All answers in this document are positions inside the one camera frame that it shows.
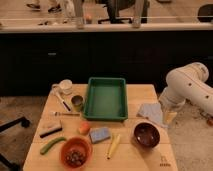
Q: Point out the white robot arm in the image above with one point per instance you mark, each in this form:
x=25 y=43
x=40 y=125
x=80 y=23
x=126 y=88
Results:
x=186 y=83

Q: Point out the paper cup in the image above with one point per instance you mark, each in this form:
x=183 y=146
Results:
x=77 y=102

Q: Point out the white measuring cup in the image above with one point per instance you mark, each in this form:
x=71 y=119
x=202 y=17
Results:
x=64 y=86

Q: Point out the green pepper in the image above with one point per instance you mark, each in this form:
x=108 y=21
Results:
x=50 y=144

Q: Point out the green plastic tray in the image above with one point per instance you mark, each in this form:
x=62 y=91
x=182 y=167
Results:
x=106 y=99

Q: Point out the orange toy fruit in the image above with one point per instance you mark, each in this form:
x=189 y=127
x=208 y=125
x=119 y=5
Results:
x=84 y=128

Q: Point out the blue sponge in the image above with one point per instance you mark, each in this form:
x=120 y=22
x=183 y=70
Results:
x=100 y=134

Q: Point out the black white marker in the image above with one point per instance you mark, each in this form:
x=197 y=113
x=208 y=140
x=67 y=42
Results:
x=57 y=94

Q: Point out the grey blue cloth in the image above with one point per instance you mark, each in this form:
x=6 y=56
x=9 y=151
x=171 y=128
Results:
x=153 y=112

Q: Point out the small brush tool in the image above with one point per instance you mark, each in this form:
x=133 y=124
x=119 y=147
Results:
x=64 y=114

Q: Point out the dark brown bowl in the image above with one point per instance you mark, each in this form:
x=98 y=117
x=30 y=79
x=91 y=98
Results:
x=147 y=135

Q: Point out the orange bowl with nuts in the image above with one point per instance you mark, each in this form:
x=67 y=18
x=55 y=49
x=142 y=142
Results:
x=75 y=154

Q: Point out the dark cabinet counter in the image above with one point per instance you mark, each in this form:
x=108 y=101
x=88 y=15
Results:
x=31 y=61

